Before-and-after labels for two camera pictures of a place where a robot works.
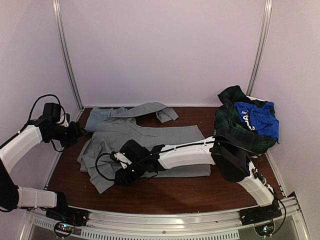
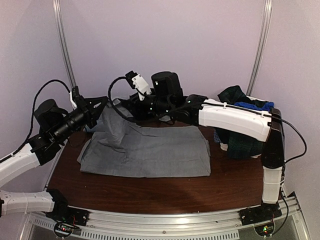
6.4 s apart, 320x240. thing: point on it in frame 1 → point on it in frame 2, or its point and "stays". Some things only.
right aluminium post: (266, 18) stays
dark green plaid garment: (227, 121) stays
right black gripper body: (133, 176) → (161, 106)
